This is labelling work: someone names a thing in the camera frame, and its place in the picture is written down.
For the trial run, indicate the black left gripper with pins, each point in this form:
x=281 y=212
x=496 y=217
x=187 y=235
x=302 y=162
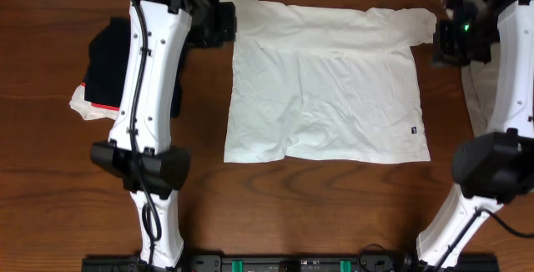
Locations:
x=225 y=22

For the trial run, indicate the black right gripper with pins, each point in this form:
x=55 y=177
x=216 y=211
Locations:
x=446 y=53

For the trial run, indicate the white printed t-shirt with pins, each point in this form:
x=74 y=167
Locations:
x=326 y=84

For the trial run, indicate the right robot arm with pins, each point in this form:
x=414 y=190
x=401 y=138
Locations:
x=492 y=169

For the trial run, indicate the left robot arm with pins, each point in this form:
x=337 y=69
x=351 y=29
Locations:
x=138 y=149

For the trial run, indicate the olive grey garment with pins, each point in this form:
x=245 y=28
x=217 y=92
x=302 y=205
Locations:
x=479 y=82

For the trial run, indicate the black folded garment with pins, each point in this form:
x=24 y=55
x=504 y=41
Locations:
x=108 y=60

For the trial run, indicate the white folded garment red trim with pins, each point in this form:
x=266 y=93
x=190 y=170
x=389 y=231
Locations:
x=90 y=111

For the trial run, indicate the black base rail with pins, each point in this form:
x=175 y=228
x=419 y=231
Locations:
x=372 y=261

